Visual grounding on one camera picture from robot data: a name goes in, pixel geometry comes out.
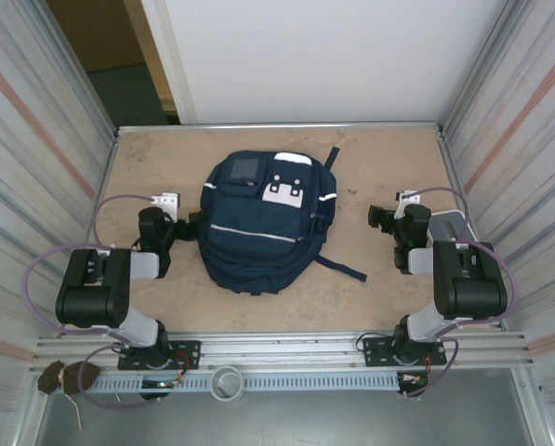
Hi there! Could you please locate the small electronics board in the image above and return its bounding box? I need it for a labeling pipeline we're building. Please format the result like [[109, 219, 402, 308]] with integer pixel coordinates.
[[397, 371, 430, 387], [139, 378, 185, 390]]

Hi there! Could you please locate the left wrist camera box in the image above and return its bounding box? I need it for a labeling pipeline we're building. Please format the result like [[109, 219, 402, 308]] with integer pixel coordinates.
[[151, 190, 181, 222]]

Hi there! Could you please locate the aluminium table edge bar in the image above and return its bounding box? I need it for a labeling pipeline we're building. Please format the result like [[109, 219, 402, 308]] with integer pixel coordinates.
[[116, 121, 441, 134]]

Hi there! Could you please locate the navy blue backpack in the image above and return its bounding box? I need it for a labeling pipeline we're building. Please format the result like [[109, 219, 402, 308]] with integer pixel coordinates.
[[198, 146, 368, 297]]

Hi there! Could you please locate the slotted grey cable duct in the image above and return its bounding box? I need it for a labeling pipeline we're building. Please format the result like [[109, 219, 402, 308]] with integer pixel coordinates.
[[93, 374, 402, 394]]

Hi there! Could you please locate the brown cloth bundle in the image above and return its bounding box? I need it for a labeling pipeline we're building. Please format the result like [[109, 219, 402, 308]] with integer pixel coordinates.
[[37, 360, 102, 396]]

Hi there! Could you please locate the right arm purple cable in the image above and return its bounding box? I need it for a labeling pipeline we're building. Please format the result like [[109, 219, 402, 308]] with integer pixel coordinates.
[[404, 186, 519, 400]]

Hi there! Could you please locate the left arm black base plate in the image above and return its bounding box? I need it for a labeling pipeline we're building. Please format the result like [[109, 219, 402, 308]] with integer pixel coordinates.
[[117, 340, 202, 372]]

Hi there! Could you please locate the white pipe ring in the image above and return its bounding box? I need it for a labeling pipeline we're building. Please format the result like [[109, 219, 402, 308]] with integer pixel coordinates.
[[210, 365, 245, 400]]

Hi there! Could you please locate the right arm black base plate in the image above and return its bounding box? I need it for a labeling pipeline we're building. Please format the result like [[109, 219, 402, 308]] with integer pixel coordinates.
[[360, 334, 447, 368]]

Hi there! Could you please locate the white grey box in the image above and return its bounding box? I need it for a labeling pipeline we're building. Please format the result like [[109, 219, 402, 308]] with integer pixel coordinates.
[[428, 207, 473, 245]]

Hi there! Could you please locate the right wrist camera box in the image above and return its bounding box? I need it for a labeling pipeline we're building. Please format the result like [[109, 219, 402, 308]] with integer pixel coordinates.
[[395, 188, 422, 219]]

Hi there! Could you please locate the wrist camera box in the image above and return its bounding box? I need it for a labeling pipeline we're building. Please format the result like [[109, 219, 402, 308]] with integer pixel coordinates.
[[395, 188, 422, 219], [151, 190, 181, 222]]

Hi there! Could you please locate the brown wooden door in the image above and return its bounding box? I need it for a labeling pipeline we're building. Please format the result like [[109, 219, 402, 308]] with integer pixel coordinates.
[[46, 0, 147, 73]]

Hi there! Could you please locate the aluminium mounting rail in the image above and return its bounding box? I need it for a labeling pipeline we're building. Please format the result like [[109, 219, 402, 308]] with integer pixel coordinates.
[[34, 330, 536, 372]]

